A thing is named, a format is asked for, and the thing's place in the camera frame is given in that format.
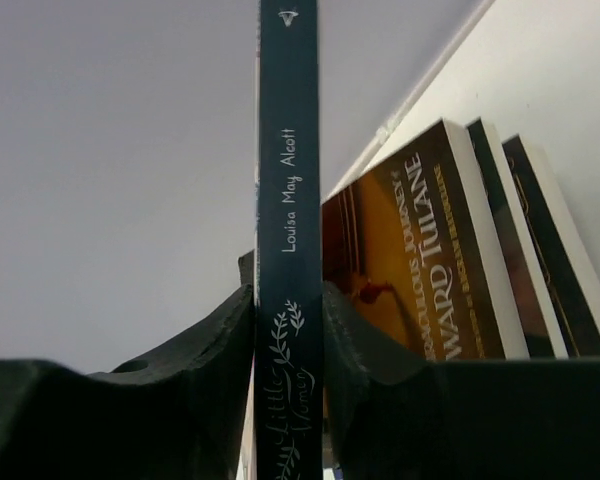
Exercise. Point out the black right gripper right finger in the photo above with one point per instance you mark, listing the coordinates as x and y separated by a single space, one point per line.
395 415

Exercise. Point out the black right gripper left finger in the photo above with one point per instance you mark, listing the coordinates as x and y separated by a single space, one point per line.
174 412

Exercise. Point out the floral white Little Women book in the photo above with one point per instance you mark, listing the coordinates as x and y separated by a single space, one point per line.
288 363

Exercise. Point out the Three Days to See book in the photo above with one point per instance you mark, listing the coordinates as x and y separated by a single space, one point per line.
536 313

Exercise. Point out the Nineteen Eighty-Four blue book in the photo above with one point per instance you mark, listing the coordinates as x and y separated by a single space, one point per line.
570 278

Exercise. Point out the brown orange Leonard Tulane book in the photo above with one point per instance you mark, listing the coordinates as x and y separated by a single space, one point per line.
413 244

